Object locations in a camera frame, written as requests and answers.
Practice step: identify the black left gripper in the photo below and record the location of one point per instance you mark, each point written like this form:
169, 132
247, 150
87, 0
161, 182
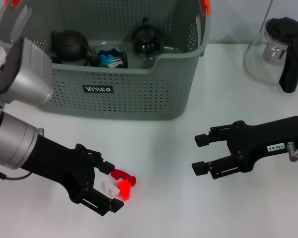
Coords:
57, 166

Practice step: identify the black clay teapot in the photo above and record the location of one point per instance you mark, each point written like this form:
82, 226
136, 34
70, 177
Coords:
69, 45

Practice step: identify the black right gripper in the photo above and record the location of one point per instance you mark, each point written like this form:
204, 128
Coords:
260, 141

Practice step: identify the long white brick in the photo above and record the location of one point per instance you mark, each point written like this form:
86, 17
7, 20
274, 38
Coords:
110, 188

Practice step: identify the dark red arch brick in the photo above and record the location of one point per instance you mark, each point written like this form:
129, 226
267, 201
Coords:
120, 173

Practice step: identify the red slope brick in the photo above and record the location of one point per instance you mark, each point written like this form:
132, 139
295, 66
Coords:
125, 191

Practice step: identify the grey perforated storage bin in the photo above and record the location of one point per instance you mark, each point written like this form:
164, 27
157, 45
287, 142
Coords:
139, 99

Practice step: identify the blue square brick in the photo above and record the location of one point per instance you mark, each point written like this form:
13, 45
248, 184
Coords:
106, 58

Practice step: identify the glass teacup with black base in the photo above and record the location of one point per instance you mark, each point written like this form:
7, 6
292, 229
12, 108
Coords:
147, 42
110, 63

